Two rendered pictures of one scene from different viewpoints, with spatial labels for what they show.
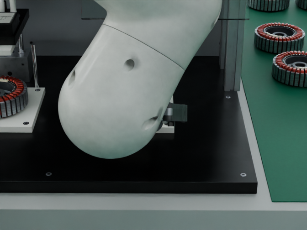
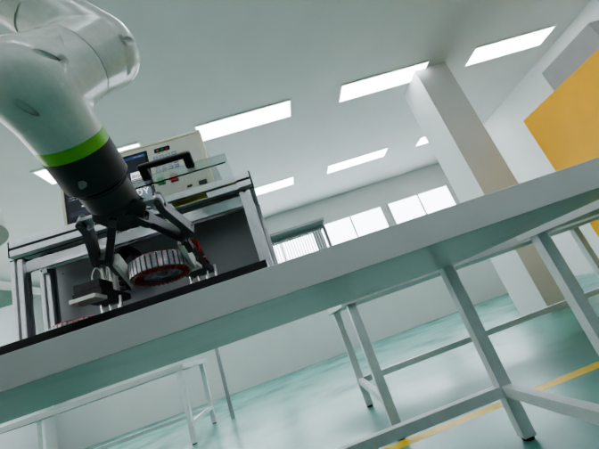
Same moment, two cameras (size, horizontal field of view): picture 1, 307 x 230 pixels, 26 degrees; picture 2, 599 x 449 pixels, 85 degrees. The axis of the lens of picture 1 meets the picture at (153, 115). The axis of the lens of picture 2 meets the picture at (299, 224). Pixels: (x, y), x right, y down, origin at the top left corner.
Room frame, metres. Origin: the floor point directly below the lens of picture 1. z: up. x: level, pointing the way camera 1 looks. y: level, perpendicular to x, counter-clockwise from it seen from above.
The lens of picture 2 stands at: (0.29, -0.17, 0.64)
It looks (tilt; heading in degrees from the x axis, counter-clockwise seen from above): 17 degrees up; 354
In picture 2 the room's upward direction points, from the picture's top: 20 degrees counter-clockwise
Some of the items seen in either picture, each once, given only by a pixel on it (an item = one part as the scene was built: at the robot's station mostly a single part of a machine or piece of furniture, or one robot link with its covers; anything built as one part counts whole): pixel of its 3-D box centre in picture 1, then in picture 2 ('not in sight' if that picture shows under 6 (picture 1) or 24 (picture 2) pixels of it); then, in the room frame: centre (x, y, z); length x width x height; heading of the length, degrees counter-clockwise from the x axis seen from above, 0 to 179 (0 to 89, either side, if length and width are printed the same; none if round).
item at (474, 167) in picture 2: not in sight; (480, 180); (4.03, -2.94, 1.65); 0.50 x 0.45 x 3.30; 0
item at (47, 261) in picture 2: not in sight; (137, 233); (1.15, 0.16, 1.03); 0.62 x 0.01 x 0.03; 90
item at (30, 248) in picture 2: not in sight; (164, 234); (1.37, 0.16, 1.09); 0.68 x 0.44 x 0.05; 90
